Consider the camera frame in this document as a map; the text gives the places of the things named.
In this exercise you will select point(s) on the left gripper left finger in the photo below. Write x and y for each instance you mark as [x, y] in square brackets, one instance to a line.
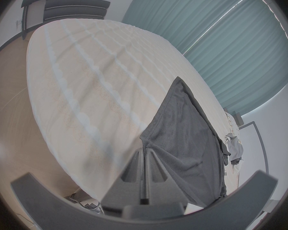
[127, 188]

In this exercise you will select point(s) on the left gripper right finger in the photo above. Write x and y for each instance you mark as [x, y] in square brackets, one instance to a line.
[158, 190]

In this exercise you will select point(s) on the black T-shirt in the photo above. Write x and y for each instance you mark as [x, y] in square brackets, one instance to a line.
[187, 140]

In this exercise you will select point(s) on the black garment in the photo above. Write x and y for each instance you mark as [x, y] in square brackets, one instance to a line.
[235, 161]

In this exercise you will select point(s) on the grey garment with white hem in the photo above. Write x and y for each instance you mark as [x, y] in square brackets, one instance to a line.
[235, 147]

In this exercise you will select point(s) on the white printed pillow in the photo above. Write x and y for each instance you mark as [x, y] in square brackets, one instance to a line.
[232, 126]

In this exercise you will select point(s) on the dark grey bedside table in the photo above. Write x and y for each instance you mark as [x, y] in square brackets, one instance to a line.
[238, 120]

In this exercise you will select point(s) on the bed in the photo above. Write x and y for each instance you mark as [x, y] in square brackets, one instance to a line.
[98, 80]

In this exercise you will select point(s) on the blue-green curtain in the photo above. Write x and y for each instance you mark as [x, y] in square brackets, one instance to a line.
[182, 15]
[249, 63]

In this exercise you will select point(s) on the dark grey dresser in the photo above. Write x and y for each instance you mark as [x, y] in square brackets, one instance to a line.
[74, 8]

